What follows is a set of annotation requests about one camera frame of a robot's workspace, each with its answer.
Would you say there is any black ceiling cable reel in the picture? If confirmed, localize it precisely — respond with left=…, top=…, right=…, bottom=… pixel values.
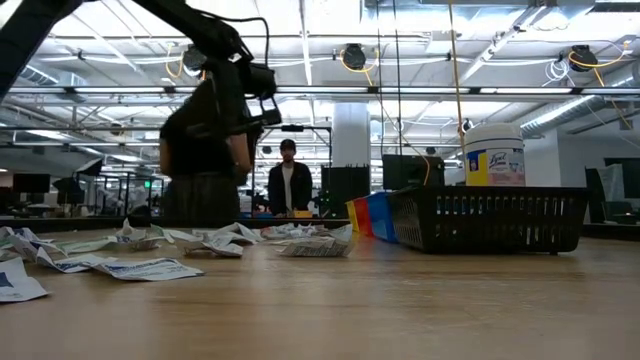
left=569, top=44, right=594, bottom=73
left=342, top=43, right=368, bottom=71
left=182, top=44, right=207, bottom=72

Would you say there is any white bandage wrapper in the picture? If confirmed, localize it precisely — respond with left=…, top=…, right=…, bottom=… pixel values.
left=160, top=227, right=201, bottom=245
left=319, top=223, right=355, bottom=244
left=192, top=222, right=265, bottom=246

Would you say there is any yellow hanging cord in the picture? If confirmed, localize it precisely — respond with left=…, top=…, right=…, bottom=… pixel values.
left=447, top=0, right=469, bottom=169

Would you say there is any small white printed packet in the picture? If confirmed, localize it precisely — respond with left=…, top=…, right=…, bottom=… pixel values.
left=260, top=225, right=301, bottom=240
left=294, top=223, right=326, bottom=239

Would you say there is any person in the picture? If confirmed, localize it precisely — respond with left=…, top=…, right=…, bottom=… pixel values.
left=267, top=138, right=314, bottom=219
left=158, top=74, right=254, bottom=227

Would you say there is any alcohol antiseptic pad packet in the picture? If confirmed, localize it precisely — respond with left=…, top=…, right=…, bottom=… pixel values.
left=276, top=233, right=355, bottom=259
left=117, top=233, right=165, bottom=253
left=35, top=248, right=119, bottom=275
left=0, top=226, right=66, bottom=262
left=92, top=257, right=205, bottom=283
left=182, top=233, right=245, bottom=259
left=0, top=257, right=50, bottom=304

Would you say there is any green striped bandage wrapper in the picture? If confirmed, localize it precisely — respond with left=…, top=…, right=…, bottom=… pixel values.
left=55, top=236, right=124, bottom=255
left=113, top=218, right=151, bottom=239

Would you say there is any black camera gantry frame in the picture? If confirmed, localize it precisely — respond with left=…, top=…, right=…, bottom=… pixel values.
left=249, top=124, right=334, bottom=221

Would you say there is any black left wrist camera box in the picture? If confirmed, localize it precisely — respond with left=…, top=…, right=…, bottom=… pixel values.
left=246, top=66, right=279, bottom=100

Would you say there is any red plastic bin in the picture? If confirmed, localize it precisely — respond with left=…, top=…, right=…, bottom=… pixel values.
left=353, top=197, right=375, bottom=239

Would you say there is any white disinfecting wipes canister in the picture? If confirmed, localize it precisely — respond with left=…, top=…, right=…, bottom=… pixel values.
left=463, top=123, right=527, bottom=188

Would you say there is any black hanging cable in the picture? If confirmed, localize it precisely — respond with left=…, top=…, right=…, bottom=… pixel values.
left=374, top=0, right=385, bottom=157
left=393, top=0, right=403, bottom=157

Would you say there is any black studio lamp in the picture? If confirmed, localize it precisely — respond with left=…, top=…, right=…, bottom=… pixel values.
left=74, top=157, right=105, bottom=177

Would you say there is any black perforated basket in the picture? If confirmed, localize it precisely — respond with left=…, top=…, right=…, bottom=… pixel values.
left=388, top=185, right=590, bottom=256

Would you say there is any yellow plastic bin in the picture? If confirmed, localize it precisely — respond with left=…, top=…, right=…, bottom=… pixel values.
left=345, top=199, right=360, bottom=233

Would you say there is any blue plastic bin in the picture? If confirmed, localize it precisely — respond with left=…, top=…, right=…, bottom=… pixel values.
left=366, top=191, right=400, bottom=245

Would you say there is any white building column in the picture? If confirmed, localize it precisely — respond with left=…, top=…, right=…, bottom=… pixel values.
left=332, top=102, right=371, bottom=169

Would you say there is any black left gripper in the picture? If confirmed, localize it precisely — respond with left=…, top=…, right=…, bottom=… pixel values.
left=187, top=52, right=284, bottom=175

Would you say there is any black flat box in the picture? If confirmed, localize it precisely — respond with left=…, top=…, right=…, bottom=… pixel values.
left=382, top=153, right=446, bottom=192

